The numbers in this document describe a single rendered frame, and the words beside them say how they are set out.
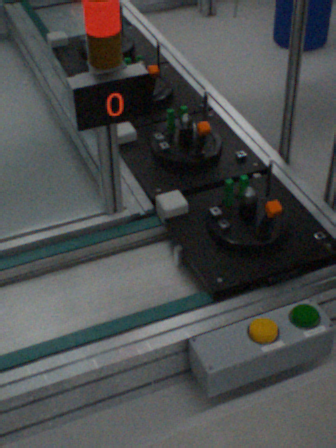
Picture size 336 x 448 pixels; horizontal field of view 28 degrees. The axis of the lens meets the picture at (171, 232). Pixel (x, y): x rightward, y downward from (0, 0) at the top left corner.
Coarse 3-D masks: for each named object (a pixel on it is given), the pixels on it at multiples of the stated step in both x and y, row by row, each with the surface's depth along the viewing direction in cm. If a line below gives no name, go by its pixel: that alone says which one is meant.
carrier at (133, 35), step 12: (120, 12) 168; (132, 24) 181; (132, 36) 175; (144, 36) 175; (132, 48) 167; (144, 48) 170; (156, 48) 170; (132, 60) 165; (144, 60) 165; (156, 60) 165
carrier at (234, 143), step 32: (128, 128) 137; (160, 128) 141; (192, 128) 130; (224, 128) 141; (128, 160) 132; (160, 160) 130; (192, 160) 128; (224, 160) 132; (256, 160) 132; (160, 192) 124; (192, 192) 126
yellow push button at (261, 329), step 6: (258, 318) 100; (264, 318) 100; (252, 324) 99; (258, 324) 99; (264, 324) 99; (270, 324) 99; (252, 330) 99; (258, 330) 98; (264, 330) 98; (270, 330) 98; (276, 330) 99; (252, 336) 99; (258, 336) 98; (264, 336) 98; (270, 336) 98
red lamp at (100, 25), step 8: (112, 0) 93; (88, 8) 93; (96, 8) 93; (104, 8) 93; (112, 8) 94; (88, 16) 94; (96, 16) 94; (104, 16) 94; (112, 16) 94; (88, 24) 95; (96, 24) 94; (104, 24) 94; (112, 24) 95; (120, 24) 97; (88, 32) 96; (96, 32) 95; (104, 32) 95; (112, 32) 96
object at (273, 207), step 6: (264, 198) 107; (270, 198) 107; (264, 204) 106; (270, 204) 105; (276, 204) 105; (270, 210) 104; (276, 210) 104; (264, 216) 107; (270, 216) 105; (264, 222) 108; (270, 222) 108; (258, 228) 110; (264, 228) 109
